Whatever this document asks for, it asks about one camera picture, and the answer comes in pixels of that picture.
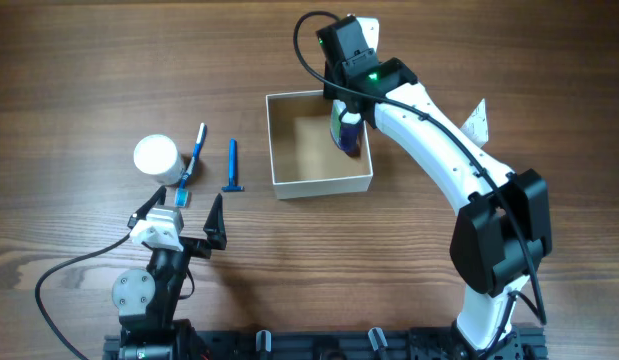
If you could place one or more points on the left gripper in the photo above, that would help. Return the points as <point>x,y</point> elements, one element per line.
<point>190,245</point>

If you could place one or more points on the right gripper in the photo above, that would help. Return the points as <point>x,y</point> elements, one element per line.
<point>342,107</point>

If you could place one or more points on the dark blue pump bottle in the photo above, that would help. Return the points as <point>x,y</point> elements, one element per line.
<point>345,128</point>

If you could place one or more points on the white round jar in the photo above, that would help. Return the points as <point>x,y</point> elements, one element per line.
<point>158,157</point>

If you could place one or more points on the white squeeze tube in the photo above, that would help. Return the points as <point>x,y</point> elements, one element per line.
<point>476,126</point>

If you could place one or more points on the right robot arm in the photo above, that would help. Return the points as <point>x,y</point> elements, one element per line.
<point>502,231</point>

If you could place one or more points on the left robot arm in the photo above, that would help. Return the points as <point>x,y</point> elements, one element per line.
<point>147,298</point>

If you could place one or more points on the blue white toothbrush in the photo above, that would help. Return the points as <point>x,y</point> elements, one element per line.
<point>182,194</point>

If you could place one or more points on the blue disposable razor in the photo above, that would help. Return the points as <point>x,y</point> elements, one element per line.
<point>233,185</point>

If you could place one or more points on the white cardboard box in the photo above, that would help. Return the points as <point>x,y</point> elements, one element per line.
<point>305,162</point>

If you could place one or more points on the black mounting rail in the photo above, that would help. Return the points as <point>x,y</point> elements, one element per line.
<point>524,343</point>

